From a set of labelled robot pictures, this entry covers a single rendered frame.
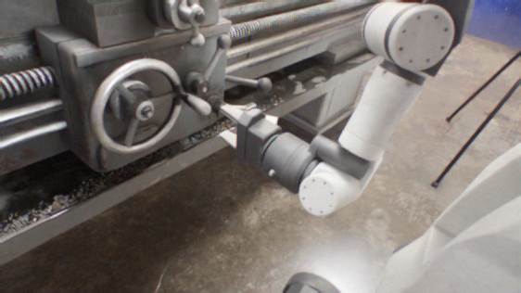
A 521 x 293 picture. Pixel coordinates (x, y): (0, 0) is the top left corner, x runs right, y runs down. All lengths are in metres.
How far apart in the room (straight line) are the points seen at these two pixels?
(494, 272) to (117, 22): 0.69
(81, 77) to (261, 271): 0.88
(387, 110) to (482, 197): 0.16
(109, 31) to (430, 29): 0.54
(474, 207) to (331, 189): 0.18
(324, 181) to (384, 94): 0.15
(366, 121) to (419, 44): 0.13
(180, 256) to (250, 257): 0.25
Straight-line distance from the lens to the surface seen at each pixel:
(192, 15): 0.74
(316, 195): 0.57
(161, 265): 1.35
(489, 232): 0.43
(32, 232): 0.91
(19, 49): 0.89
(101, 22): 0.75
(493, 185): 0.53
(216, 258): 1.36
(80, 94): 0.79
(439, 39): 0.52
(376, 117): 0.56
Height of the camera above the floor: 1.09
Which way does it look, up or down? 36 degrees down
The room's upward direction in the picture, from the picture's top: 9 degrees clockwise
